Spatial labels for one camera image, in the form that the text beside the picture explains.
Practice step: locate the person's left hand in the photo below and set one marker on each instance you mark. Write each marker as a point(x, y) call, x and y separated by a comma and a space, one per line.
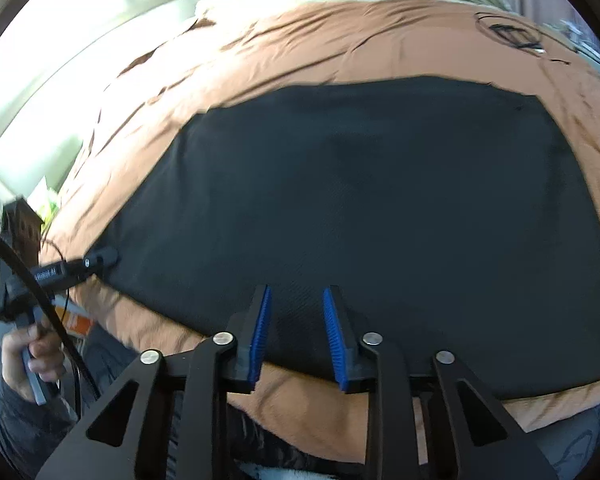
point(33, 350)

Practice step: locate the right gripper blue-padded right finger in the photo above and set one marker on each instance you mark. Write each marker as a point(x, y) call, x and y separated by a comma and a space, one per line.
point(351, 369)

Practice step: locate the brown bed cover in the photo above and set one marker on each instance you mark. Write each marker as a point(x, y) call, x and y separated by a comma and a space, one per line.
point(223, 62)

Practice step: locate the black t-shirt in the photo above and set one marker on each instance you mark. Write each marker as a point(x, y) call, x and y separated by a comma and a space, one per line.
point(452, 215)

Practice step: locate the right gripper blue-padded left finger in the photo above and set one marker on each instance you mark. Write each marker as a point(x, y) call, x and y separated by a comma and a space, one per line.
point(250, 330)

